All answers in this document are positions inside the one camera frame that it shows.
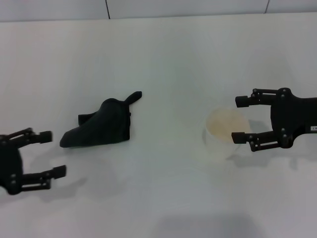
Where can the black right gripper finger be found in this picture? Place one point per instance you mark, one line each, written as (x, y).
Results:
(257, 140)
(260, 99)

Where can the white paper cup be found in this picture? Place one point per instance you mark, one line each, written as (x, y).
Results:
(223, 134)

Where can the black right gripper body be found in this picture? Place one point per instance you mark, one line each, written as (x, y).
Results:
(294, 116)

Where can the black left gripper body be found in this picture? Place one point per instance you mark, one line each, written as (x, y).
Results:
(10, 163)

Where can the dark blue rag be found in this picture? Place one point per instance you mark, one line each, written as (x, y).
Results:
(101, 126)

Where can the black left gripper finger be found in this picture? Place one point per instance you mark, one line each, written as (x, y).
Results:
(44, 176)
(37, 136)

